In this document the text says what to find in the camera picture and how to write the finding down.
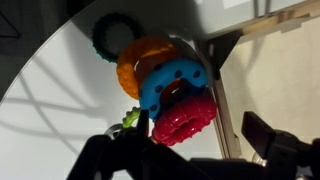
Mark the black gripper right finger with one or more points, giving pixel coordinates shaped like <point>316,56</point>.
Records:
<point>283,151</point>

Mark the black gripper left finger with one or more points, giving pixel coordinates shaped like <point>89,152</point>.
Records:
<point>104,155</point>

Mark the wooden tray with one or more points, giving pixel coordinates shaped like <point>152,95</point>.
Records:
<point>264,56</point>

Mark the light green ring toy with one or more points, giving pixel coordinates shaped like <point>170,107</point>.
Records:
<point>131,116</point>

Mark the red ring toy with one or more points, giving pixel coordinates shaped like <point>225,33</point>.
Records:
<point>184,120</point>

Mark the blue ring toy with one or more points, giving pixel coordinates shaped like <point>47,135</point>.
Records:
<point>163,75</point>

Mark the orange ring toy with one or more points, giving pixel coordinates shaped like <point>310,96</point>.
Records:
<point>139,58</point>

